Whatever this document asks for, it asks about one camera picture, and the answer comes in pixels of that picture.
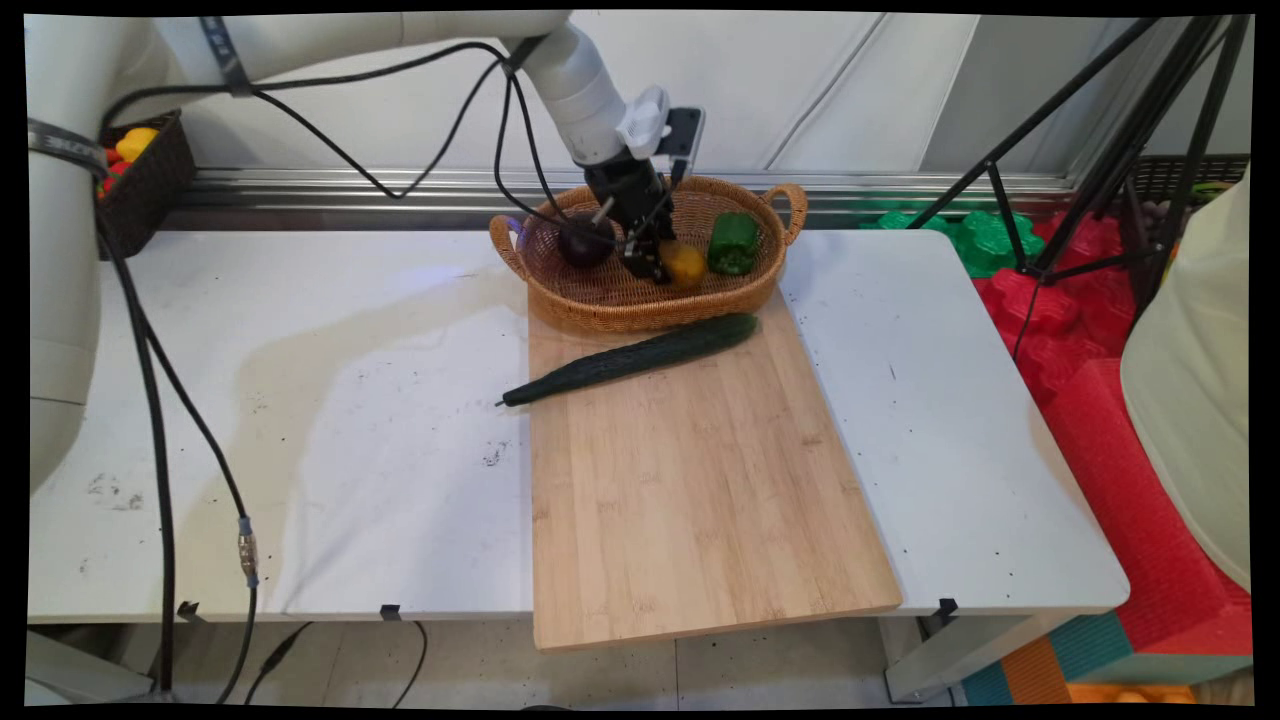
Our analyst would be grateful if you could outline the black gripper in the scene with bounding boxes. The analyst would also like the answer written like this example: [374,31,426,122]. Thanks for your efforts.
[583,152,679,287]

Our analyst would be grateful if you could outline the dark green cucumber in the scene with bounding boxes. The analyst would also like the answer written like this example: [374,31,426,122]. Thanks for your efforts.
[496,313,760,409]

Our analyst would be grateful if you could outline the woven wicker basket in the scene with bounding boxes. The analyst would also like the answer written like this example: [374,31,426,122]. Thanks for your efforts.
[489,176,808,335]

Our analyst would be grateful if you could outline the yellow lemon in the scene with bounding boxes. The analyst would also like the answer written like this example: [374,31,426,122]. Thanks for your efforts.
[660,240,709,292]

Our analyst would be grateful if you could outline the dark purple eggplant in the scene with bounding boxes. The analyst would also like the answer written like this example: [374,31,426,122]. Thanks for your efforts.
[556,215,618,270]

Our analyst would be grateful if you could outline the green bell pepper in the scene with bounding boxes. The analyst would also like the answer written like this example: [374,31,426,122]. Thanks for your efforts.
[707,212,761,277]

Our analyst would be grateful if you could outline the bamboo cutting board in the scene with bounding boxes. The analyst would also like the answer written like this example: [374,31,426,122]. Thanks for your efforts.
[527,285,904,653]

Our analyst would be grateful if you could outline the green foam mat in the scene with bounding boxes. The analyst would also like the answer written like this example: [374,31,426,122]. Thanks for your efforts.
[862,208,1046,279]

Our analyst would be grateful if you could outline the black tripod stand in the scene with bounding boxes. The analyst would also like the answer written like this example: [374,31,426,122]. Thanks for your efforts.
[905,15,1251,361]

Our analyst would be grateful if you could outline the dark woven vegetable bin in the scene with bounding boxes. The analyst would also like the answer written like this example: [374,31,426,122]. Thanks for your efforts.
[96,108,197,262]

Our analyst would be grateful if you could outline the white table leg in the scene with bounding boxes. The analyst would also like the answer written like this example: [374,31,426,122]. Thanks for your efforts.
[880,612,1076,703]

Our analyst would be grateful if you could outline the red foam mat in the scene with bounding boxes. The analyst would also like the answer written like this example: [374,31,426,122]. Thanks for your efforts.
[972,212,1253,656]

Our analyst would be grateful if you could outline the black plastic crate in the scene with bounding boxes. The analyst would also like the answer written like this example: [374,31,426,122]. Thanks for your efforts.
[1130,154,1251,213]

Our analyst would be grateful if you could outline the cream fabric cover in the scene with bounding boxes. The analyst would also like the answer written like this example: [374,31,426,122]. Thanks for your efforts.
[1120,165,1253,593]

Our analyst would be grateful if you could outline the teal and orange mat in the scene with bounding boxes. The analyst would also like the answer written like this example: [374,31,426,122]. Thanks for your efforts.
[960,610,1253,706]

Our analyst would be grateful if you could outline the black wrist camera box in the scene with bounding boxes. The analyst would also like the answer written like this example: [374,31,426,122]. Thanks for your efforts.
[655,105,707,163]

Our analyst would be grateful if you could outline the metal window rail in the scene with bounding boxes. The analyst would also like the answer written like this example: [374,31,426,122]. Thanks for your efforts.
[160,168,1086,231]

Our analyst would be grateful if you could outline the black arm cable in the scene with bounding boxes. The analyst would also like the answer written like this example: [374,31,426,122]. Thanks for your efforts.
[98,38,626,246]

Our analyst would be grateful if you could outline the black floor cable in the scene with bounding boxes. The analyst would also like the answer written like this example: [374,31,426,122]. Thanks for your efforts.
[243,621,315,707]
[390,620,432,709]

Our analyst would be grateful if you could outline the black cable with metal connector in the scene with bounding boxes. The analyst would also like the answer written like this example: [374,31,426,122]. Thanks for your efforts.
[98,215,263,706]

